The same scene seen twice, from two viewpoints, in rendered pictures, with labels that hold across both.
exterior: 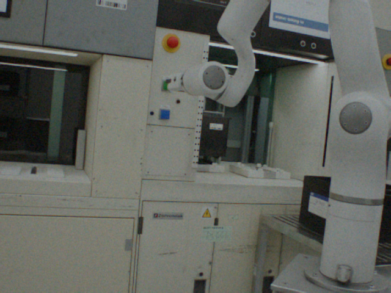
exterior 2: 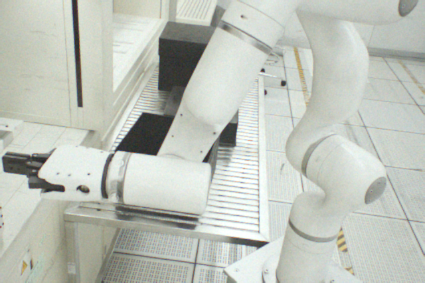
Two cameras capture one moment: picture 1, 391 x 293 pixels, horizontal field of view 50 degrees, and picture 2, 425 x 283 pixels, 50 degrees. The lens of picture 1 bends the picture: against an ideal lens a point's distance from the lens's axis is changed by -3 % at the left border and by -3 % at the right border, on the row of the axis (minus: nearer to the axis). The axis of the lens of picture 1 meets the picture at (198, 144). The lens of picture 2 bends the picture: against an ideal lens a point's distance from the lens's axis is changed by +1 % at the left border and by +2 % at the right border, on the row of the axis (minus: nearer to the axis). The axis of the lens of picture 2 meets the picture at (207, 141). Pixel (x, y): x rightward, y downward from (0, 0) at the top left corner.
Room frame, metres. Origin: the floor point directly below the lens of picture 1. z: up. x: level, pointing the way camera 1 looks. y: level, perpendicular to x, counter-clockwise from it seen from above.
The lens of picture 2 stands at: (0.88, 0.53, 1.63)
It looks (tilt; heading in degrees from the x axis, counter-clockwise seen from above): 30 degrees down; 292
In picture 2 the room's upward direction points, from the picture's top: 7 degrees clockwise
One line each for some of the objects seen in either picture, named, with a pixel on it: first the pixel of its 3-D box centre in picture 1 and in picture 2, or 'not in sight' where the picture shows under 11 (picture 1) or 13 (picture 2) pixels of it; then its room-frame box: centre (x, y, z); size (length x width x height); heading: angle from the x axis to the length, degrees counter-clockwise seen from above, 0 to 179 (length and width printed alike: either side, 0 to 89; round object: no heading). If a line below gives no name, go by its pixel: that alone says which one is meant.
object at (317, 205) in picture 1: (354, 207); (169, 160); (1.45, -0.55, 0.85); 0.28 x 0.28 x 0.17; 15
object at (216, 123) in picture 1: (198, 127); not in sight; (2.00, 0.01, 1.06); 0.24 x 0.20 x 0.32; 111
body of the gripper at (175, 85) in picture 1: (188, 82); (82, 172); (1.29, 0.05, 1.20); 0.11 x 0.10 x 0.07; 20
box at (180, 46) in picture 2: not in sight; (191, 58); (1.78, -1.35, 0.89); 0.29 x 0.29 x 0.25; 22
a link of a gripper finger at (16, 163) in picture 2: not in sight; (20, 170); (1.37, 0.10, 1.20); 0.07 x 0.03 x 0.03; 20
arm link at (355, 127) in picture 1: (359, 147); (335, 191); (0.92, -0.35, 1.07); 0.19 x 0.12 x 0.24; 150
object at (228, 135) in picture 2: not in sight; (202, 110); (1.54, -0.98, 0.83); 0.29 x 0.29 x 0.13; 22
